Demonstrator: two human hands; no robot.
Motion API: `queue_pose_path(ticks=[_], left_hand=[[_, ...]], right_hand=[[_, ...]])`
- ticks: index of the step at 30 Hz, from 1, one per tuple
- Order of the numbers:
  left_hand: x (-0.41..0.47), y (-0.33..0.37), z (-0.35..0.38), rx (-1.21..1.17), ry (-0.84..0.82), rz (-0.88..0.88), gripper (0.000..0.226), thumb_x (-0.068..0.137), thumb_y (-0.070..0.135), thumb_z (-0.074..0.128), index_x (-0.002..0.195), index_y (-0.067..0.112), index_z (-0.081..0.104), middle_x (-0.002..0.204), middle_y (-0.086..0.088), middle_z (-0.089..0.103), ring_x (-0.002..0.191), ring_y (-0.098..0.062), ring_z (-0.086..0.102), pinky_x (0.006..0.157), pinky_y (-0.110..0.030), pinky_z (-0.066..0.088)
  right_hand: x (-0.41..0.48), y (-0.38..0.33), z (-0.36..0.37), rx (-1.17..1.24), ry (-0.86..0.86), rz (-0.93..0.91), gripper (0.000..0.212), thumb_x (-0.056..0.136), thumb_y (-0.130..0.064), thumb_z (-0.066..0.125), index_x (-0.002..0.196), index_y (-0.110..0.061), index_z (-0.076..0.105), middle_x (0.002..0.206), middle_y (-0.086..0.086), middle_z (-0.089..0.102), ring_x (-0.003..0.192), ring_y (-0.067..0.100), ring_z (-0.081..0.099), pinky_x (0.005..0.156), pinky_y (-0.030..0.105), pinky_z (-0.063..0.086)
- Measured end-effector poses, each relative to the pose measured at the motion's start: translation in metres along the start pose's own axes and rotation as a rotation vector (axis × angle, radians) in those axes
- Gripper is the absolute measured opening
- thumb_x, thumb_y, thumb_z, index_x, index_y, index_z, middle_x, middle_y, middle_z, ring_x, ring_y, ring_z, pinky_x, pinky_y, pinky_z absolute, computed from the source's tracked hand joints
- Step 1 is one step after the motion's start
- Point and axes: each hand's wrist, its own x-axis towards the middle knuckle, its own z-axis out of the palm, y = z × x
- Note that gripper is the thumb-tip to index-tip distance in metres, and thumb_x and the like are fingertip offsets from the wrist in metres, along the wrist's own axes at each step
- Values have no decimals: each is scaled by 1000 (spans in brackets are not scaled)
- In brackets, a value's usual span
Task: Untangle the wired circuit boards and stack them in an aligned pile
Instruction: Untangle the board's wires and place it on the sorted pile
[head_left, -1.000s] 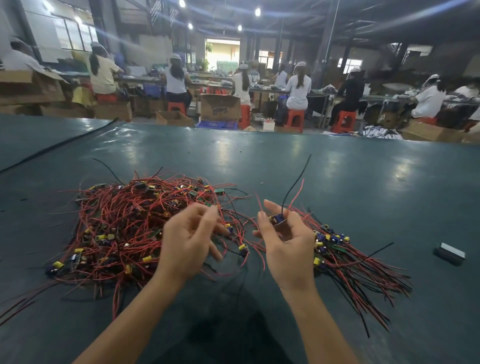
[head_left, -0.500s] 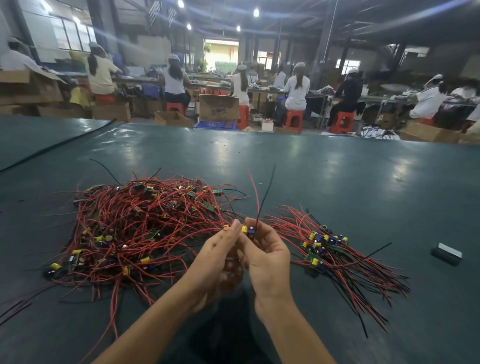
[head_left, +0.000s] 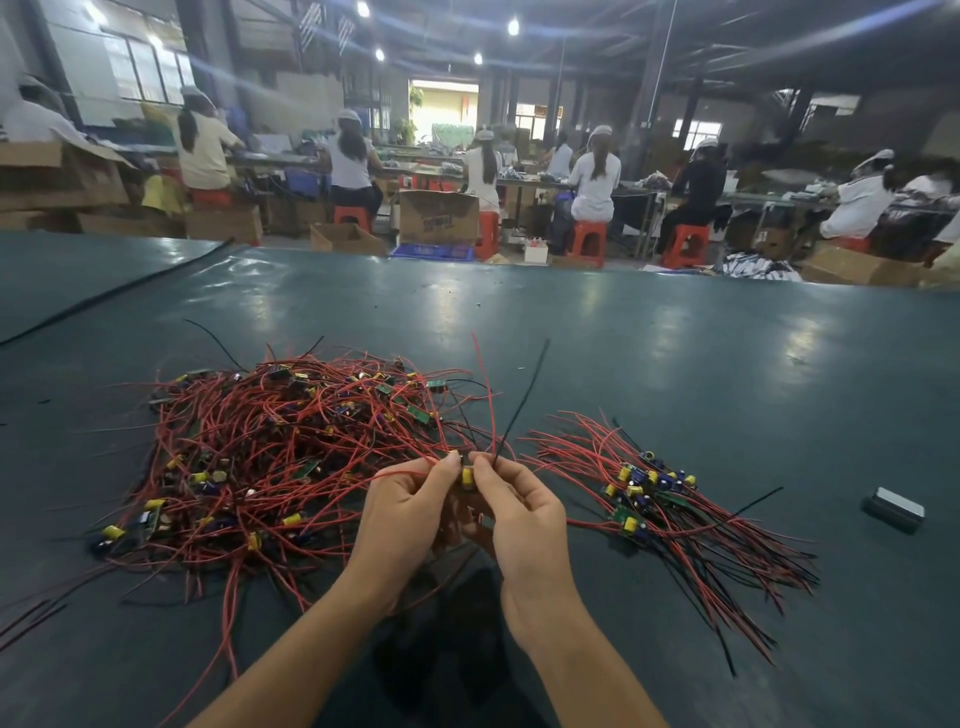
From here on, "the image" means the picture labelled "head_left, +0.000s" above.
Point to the person's right hand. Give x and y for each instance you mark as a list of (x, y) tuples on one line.
[(525, 540)]

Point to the person's left hand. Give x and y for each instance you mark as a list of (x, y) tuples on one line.
[(398, 525)]

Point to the person's left forearm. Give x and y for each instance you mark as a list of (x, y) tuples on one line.
[(293, 660)]

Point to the blue plastic crate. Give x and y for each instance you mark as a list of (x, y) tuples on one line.
[(432, 252)]

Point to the red plastic stool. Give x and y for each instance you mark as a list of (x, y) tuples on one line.
[(488, 236), (687, 246), (852, 243), (588, 242), (213, 198), (351, 218)]

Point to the dark green table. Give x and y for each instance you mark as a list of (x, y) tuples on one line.
[(780, 360)]

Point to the heap of black white items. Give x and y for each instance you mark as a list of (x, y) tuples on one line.
[(758, 267)]

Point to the small black grey block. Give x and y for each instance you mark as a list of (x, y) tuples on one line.
[(893, 509)]

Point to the yellow sack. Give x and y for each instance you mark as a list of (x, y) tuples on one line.
[(162, 195)]

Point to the large open cardboard box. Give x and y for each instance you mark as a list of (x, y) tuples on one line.
[(60, 176)]

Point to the grid window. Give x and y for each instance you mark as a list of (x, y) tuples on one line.
[(147, 68)]

